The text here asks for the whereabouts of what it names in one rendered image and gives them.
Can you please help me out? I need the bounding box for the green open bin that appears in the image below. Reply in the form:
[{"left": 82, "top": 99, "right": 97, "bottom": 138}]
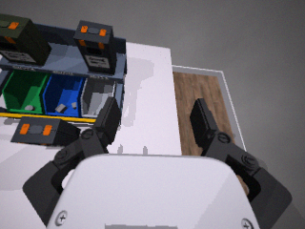
[{"left": 2, "top": 69, "right": 51, "bottom": 116}]

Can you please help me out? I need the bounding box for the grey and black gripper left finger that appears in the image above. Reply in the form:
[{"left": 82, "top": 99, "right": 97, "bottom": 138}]
[{"left": 22, "top": 96, "right": 121, "bottom": 228}]

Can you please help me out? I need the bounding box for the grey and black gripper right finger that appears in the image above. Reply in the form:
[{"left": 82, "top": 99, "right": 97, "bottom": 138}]
[{"left": 190, "top": 98, "right": 293, "bottom": 229}]

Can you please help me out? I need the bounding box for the blue open bin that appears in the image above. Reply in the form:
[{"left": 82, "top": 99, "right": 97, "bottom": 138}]
[{"left": 43, "top": 73, "right": 86, "bottom": 118}]

